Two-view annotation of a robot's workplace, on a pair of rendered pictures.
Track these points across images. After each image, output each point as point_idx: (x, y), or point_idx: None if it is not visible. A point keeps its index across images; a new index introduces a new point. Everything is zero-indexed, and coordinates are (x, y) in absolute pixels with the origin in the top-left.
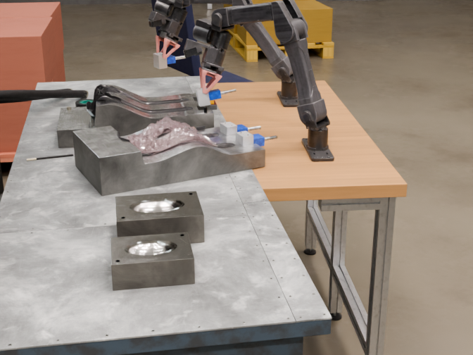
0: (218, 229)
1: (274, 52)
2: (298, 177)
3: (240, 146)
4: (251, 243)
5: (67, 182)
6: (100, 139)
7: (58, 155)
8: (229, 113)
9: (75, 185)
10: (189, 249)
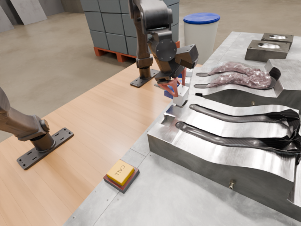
0: (240, 53)
1: (27, 116)
2: None
3: (195, 71)
4: (233, 47)
5: None
6: (295, 75)
7: None
8: (120, 149)
9: None
10: (264, 34)
